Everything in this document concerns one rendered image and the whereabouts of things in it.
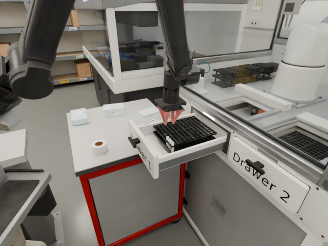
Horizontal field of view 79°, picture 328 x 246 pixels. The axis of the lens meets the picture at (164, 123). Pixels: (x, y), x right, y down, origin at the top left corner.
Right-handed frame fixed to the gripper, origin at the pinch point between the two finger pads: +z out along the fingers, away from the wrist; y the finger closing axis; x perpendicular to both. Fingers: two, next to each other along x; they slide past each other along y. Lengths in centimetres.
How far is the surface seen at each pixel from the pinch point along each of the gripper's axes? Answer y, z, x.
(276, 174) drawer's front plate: -22.0, 5.5, 32.9
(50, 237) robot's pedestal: 62, 93, -36
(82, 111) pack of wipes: 29, 20, -62
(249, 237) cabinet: -27, 46, 31
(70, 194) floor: 49, 102, -76
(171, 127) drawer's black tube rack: -5.6, 7.9, -8.0
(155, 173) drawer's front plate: 10.0, 12.8, 11.2
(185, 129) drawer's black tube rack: -10.5, 7.6, -3.8
